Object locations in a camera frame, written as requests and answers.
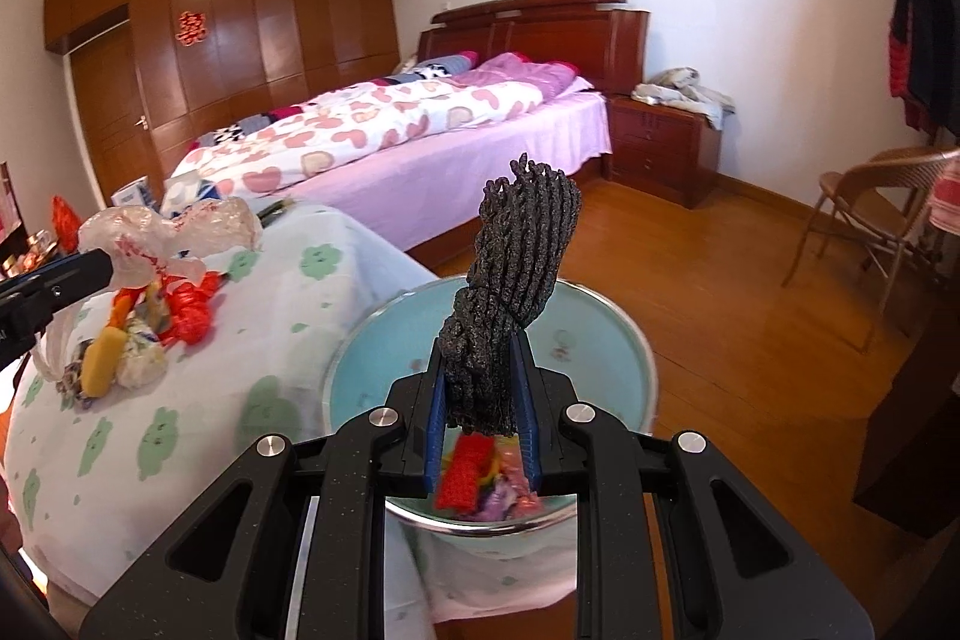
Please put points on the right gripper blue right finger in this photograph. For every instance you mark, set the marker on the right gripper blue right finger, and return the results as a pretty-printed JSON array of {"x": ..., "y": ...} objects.
[{"x": 525, "y": 381}]

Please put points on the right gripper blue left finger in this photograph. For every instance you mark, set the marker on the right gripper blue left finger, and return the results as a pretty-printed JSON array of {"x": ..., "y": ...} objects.
[{"x": 436, "y": 420}]

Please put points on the long red foam net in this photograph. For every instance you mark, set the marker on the long red foam net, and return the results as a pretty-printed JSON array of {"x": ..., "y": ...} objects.
[{"x": 470, "y": 463}]

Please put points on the yellow snack wrapper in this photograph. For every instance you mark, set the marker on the yellow snack wrapper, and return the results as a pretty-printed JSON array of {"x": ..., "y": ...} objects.
[{"x": 507, "y": 461}]

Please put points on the purple plastic bag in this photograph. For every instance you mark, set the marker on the purple plastic bag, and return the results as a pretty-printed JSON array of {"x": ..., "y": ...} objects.
[{"x": 499, "y": 501}]

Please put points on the pink cellophane wrapper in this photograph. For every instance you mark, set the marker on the pink cellophane wrapper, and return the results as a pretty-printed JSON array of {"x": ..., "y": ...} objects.
[{"x": 531, "y": 501}]

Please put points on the clear white plastic bag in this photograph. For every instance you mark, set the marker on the clear white plastic bag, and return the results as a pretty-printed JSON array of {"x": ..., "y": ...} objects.
[{"x": 143, "y": 246}]

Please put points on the black foam net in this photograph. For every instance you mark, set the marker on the black foam net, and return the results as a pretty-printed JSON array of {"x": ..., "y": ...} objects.
[{"x": 528, "y": 220}]

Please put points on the light blue trash bin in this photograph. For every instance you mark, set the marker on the light blue trash bin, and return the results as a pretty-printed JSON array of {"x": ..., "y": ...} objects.
[{"x": 580, "y": 334}]

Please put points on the person's hand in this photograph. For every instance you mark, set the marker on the person's hand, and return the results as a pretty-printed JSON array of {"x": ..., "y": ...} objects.
[{"x": 10, "y": 529}]

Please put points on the cluttered wooden dresser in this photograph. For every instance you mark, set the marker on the cluttered wooden dresser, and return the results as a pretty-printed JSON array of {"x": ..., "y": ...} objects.
[{"x": 23, "y": 252}]

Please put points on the television with red cover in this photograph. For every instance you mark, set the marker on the television with red cover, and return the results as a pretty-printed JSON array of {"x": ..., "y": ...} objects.
[{"x": 10, "y": 216}]

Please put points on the red gift bag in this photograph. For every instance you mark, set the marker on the red gift bag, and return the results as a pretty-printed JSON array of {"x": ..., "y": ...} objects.
[{"x": 65, "y": 224}]

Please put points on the patterned crumpled wrapper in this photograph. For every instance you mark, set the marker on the patterned crumpled wrapper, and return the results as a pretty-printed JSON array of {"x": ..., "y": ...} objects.
[{"x": 70, "y": 384}]

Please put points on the orange wrapper piece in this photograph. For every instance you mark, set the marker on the orange wrapper piece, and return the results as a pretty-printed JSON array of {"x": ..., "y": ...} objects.
[{"x": 122, "y": 304}]

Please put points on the white printed plastic bag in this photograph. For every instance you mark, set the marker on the white printed plastic bag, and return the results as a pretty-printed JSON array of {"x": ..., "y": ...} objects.
[{"x": 143, "y": 360}]

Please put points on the white milk carton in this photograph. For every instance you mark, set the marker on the white milk carton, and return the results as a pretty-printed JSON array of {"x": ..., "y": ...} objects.
[{"x": 135, "y": 193}]

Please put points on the red mesh net bag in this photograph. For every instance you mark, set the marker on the red mesh net bag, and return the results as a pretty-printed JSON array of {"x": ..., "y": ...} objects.
[{"x": 189, "y": 307}]

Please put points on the blue Look drink carton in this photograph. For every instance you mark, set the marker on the blue Look drink carton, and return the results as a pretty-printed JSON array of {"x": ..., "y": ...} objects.
[{"x": 181, "y": 192}]

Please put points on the cloud print tablecloth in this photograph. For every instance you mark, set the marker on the cloud print tablecloth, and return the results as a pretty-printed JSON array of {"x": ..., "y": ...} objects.
[{"x": 93, "y": 487}]

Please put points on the brown wooden door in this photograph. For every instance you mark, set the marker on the brown wooden door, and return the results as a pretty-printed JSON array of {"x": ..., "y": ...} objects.
[{"x": 110, "y": 106}]

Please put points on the bed with pink sheet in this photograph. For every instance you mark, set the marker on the bed with pink sheet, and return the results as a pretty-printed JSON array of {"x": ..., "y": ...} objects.
[{"x": 419, "y": 191}]

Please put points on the wooden nightstand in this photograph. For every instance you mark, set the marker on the wooden nightstand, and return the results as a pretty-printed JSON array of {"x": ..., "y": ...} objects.
[{"x": 662, "y": 151}]

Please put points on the heart print white quilt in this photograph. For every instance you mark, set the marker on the heart print white quilt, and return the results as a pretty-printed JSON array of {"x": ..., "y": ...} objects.
[{"x": 341, "y": 127}]

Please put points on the pink purple quilt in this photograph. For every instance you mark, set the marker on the pink purple quilt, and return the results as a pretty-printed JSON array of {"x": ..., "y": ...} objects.
[{"x": 551, "y": 79}]

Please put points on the red double happiness decoration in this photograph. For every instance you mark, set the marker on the red double happiness decoration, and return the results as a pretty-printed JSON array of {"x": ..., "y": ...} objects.
[{"x": 191, "y": 28}]

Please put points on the cow print pillow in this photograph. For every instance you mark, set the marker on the cow print pillow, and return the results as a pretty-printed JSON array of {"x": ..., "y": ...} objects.
[{"x": 430, "y": 68}]

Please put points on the grey clothes pile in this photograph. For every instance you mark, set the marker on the grey clothes pile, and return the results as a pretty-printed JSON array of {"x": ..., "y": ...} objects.
[{"x": 680, "y": 88}]

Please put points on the dark wooden headboard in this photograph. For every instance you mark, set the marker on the dark wooden headboard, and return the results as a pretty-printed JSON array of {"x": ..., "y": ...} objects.
[{"x": 604, "y": 39}]

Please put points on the brown wooden wardrobe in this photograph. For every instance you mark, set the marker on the brown wooden wardrobe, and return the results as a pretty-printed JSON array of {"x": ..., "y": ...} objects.
[{"x": 258, "y": 55}]

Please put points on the wooden folding chair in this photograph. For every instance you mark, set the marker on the wooden folding chair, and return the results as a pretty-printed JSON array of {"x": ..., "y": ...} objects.
[{"x": 878, "y": 205}]

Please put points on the hanging dark red clothes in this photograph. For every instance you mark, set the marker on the hanging dark red clothes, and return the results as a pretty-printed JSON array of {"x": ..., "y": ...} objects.
[{"x": 923, "y": 62}]

